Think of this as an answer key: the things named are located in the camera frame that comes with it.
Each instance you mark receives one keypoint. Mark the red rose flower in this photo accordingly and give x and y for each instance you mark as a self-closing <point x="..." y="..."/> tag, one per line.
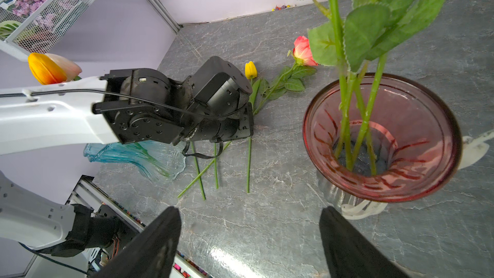
<point x="364" y="132"/>

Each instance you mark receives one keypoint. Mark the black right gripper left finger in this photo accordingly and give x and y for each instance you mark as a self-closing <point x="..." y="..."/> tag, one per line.
<point x="152" y="252"/>

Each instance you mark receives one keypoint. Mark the white rose flower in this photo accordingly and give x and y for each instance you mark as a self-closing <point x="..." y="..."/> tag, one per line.
<point x="326" y="43"/>

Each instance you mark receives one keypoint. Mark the blue glass vase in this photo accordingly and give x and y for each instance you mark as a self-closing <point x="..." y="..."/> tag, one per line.
<point x="154" y="160"/>

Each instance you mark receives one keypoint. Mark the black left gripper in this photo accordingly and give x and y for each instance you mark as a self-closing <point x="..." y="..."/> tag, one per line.
<point x="217" y="101"/>

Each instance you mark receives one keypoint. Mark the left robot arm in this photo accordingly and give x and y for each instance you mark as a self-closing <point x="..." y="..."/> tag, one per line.
<point x="126" y="106"/>

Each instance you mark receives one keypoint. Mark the pale pink tulip flower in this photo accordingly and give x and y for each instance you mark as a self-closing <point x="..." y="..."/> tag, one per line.
<point x="71" y="69"/>

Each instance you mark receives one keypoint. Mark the orange tulip flower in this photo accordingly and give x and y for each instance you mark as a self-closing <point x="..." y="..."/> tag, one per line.
<point x="45" y="70"/>

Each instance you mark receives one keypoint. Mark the yellow tulip flower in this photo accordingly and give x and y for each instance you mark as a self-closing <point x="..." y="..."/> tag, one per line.
<point x="251" y="74"/>

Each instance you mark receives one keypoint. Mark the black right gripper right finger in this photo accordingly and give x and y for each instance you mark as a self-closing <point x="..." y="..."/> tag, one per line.
<point x="348" y="253"/>

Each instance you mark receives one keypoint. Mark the dark red glass vase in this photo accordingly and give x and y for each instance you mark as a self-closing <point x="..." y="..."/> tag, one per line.
<point x="414" y="148"/>

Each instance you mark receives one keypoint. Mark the small pink rose flower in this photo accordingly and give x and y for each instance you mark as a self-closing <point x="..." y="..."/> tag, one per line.
<point x="289" y="80"/>

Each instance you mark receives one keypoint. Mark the white wire side basket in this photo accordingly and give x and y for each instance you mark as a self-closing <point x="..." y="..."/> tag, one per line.
<point x="42" y="30"/>

